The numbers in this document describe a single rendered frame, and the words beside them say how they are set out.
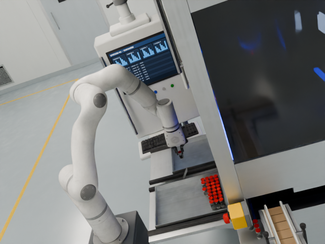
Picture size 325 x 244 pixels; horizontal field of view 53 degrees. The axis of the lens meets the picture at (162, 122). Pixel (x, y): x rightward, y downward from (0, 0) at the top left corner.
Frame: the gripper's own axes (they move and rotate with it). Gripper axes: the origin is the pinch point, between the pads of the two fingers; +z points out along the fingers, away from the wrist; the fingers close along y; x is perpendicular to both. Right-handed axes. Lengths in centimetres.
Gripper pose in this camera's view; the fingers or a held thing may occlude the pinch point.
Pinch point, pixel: (179, 150)
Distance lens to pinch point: 179.5
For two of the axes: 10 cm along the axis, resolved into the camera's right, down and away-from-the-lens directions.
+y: 9.6, -2.4, -1.4
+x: -0.1, -5.3, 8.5
